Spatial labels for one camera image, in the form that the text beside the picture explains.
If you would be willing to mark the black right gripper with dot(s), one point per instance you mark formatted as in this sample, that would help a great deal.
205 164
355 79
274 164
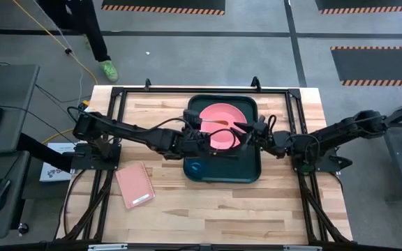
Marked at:
262 137

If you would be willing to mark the person leg green shoe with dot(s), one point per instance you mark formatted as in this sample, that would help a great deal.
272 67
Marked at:
93 35

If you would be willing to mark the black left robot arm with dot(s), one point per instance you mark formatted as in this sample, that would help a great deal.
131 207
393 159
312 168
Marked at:
134 134

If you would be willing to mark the black mat hazard striped edge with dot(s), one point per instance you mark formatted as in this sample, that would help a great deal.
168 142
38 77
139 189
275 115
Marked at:
379 66
372 5
162 5

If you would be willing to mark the pink round plate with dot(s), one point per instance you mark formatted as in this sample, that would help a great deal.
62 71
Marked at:
218 113

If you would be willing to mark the black aluminium table frame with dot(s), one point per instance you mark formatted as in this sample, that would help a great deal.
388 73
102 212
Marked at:
222 91

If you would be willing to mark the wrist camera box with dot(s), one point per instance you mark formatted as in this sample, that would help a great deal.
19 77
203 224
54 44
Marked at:
192 118
261 120

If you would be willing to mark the pink spiral notebook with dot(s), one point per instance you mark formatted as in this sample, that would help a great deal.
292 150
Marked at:
135 184

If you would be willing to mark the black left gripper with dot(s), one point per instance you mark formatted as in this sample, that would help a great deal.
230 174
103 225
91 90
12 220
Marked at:
197 143

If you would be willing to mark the translucent teal plastic cup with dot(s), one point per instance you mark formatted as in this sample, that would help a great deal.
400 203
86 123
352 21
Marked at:
196 168

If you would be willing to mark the white box with logo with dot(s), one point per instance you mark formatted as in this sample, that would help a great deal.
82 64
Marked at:
52 172

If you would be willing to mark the dark green plastic tray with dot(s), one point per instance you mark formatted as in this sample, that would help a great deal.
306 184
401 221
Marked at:
222 171

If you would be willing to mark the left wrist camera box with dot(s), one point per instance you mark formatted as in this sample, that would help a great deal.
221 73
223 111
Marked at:
192 118

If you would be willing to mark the black slanted bar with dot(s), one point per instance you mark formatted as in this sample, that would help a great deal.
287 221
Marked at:
44 151

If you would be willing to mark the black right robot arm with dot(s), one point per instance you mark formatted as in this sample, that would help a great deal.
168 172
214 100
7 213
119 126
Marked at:
344 130

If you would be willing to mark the black table edge bracket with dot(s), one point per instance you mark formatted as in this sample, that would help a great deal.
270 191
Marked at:
255 83
147 84

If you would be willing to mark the small black knob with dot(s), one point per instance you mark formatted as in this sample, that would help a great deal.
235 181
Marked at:
23 228

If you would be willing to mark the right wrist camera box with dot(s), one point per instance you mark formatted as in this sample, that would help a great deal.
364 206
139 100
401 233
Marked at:
261 120

